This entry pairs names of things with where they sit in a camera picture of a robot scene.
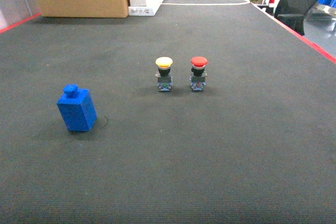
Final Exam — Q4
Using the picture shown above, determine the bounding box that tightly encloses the blue plastic block part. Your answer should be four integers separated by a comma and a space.
57, 84, 97, 132

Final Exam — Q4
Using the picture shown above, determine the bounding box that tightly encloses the yellow mushroom push button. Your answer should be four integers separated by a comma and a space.
155, 57, 173, 91

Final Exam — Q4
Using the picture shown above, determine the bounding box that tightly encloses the red mushroom push button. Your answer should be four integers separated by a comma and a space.
190, 56, 208, 91

